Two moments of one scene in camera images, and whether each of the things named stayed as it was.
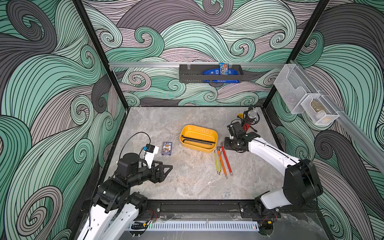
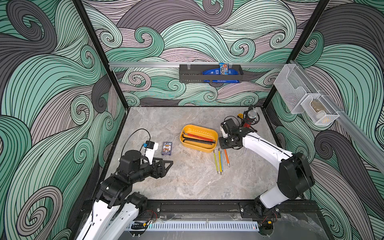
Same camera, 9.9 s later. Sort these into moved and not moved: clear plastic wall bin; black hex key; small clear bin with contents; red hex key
Moved: red hex key
Not moved: clear plastic wall bin; black hex key; small clear bin with contents
